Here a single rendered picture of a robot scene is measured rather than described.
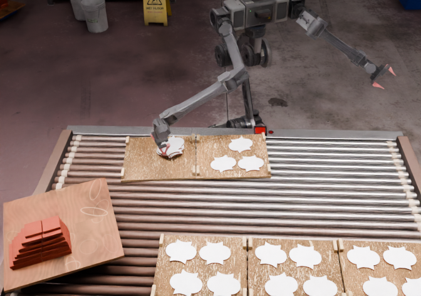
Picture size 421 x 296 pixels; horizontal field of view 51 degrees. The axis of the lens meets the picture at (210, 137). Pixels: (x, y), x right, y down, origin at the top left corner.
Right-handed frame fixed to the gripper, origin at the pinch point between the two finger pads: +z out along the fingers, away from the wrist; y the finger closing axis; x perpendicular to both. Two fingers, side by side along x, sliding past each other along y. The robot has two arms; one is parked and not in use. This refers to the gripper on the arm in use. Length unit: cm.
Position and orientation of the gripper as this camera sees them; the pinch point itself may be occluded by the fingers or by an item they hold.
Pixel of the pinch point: (161, 148)
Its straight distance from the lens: 254.4
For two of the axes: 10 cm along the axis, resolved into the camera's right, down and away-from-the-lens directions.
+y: 4.6, 5.8, -6.7
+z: 0.1, 7.5, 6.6
